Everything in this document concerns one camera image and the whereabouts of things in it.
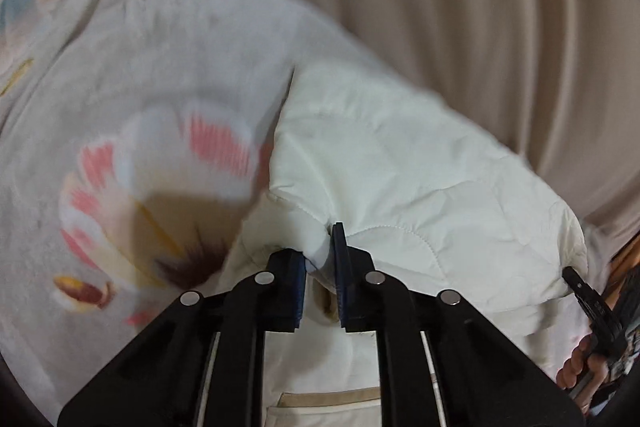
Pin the floral fleece blanket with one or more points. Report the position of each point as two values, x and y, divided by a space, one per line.
100 82

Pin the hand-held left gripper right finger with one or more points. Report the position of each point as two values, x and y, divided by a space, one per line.
341 277

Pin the white quilted jacket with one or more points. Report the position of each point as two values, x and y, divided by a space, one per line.
400 157

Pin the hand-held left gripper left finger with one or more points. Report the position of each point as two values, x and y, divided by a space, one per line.
287 287

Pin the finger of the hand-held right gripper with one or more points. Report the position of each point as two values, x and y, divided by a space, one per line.
595 312

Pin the person's right hand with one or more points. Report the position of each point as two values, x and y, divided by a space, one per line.
575 367

